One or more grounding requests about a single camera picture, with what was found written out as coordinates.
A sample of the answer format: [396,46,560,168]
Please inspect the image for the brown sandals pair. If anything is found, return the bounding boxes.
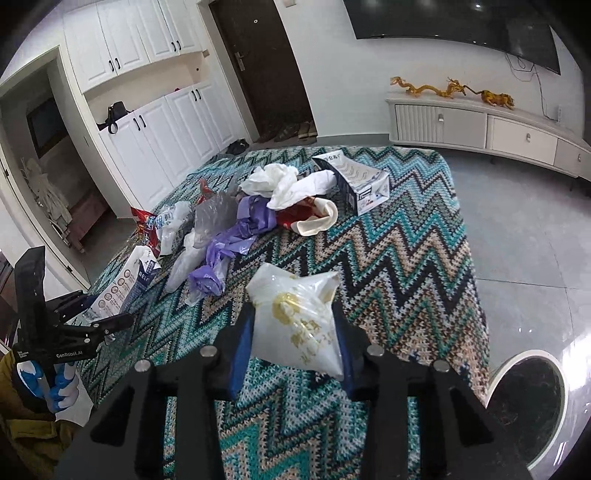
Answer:
[256,121,318,143]

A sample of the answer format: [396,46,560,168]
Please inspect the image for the dark brown entrance door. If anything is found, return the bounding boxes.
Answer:
[211,0,312,135]

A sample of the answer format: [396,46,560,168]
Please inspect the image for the white plastic bag gold print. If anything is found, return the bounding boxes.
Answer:
[246,263,344,380]

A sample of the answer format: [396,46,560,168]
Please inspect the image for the white tv cabinet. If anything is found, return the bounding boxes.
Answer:
[386,93,590,181]

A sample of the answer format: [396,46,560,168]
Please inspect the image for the golden dragon figurine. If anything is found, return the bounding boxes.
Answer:
[390,76,466,98]

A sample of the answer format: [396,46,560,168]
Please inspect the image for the wall mounted black television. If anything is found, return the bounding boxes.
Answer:
[344,0,561,75]

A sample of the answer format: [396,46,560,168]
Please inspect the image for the blue white snack packet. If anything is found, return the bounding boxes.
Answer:
[131,201,194,257]

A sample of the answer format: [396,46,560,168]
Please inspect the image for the zigzag knitted table cloth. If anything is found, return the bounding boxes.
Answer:
[80,146,490,479]

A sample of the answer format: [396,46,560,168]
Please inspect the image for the blue white cardboard box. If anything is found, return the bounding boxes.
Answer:
[312,150,391,216]

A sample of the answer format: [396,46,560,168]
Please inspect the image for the white crumpled plastic bag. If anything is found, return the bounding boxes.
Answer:
[239,163,337,211]

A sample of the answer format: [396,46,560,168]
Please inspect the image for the clear grey plastic bag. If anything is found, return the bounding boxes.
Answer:
[193,192,238,248]

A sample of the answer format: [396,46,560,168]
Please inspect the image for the white blue milk carton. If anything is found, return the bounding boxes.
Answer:
[82,246,161,323]

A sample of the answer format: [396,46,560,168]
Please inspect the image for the television power cable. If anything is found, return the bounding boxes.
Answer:
[504,52,562,122]

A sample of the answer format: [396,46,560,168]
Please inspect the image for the blue white gloved left hand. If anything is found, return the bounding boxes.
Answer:
[16,361,79,413]

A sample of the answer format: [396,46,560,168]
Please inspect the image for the black shoes on floor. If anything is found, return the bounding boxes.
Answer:
[225,139,249,156]

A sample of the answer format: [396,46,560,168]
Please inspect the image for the black handbag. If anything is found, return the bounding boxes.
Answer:
[97,101,130,135]

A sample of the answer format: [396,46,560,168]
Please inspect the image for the red snack wrapper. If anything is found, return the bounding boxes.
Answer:
[276,197,318,230]

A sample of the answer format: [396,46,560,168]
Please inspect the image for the round white trash bin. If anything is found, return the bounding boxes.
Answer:
[486,349,569,472]

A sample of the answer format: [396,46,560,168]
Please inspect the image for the golden tiger figurine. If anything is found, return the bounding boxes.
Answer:
[465,85,515,110]

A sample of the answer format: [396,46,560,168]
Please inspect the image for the white wall cabinet unit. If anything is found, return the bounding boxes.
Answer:
[59,1,249,216]

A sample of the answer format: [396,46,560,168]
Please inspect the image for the white translucent plastic bag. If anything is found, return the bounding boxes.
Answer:
[164,229,206,294]

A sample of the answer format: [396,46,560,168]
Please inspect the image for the white cream cloth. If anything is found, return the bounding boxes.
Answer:
[291,197,339,237]

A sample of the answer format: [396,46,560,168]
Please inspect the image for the purple plastic bag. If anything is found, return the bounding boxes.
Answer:
[185,195,276,305]

